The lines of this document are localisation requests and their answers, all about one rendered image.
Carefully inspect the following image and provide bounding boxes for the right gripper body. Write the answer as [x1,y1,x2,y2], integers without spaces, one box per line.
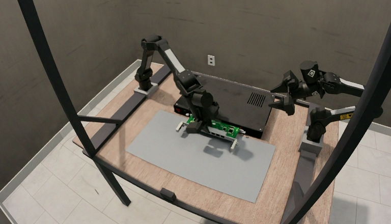
[284,80,308,116]

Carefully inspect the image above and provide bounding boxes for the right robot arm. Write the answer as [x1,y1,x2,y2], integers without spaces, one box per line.
[284,61,365,143]

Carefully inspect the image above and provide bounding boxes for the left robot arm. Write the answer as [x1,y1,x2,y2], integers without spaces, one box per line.
[134,34,219,120]

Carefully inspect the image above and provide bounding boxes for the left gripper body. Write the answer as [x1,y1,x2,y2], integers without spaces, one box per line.
[185,105,205,134]

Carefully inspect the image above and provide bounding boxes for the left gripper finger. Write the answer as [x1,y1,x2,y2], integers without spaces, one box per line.
[204,118,212,127]
[202,122,210,133]

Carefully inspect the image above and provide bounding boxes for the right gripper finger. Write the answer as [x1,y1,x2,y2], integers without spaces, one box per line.
[268,97,287,113]
[270,78,288,93]

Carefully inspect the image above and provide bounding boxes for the black flat enclosure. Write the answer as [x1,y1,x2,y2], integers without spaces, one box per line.
[174,75,275,138]

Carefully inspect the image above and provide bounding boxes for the green circuit board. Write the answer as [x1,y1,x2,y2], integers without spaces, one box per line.
[176,114,240,151]

